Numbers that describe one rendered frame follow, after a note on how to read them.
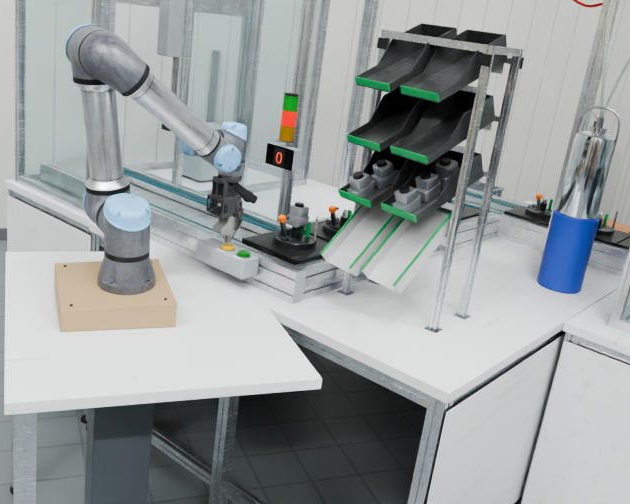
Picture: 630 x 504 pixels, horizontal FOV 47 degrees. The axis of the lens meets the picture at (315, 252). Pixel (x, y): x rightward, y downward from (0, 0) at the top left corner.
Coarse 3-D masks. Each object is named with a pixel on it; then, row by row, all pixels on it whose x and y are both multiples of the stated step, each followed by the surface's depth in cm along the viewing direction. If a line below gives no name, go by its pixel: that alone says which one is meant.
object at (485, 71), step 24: (456, 48) 189; (480, 48) 185; (480, 72) 186; (480, 96) 187; (504, 96) 201; (480, 120) 190; (504, 120) 202; (360, 168) 215; (456, 192) 196; (456, 216) 197; (480, 216) 212; (480, 240) 213; (432, 312) 207
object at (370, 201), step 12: (372, 156) 212; (384, 156) 216; (396, 156) 219; (372, 168) 214; (396, 168) 216; (408, 168) 205; (396, 180) 204; (384, 192) 202; (360, 204) 203; (372, 204) 200
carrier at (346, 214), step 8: (336, 216) 263; (344, 216) 250; (312, 224) 256; (320, 224) 258; (328, 224) 252; (304, 232) 248; (312, 232) 247; (320, 232) 248; (328, 232) 247; (336, 232) 246; (328, 240) 241
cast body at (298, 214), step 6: (300, 204) 228; (294, 210) 228; (300, 210) 227; (306, 210) 229; (288, 216) 229; (294, 216) 228; (300, 216) 228; (306, 216) 230; (288, 222) 229; (294, 222) 227; (300, 222) 229; (306, 222) 231
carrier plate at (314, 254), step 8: (272, 232) 241; (248, 240) 230; (256, 240) 231; (264, 240) 232; (272, 240) 233; (320, 240) 240; (256, 248) 228; (272, 248) 225; (280, 248) 226; (320, 248) 231; (280, 256) 222; (288, 256) 220; (296, 256) 221; (304, 256) 222; (312, 256) 223; (320, 256) 226; (296, 264) 218
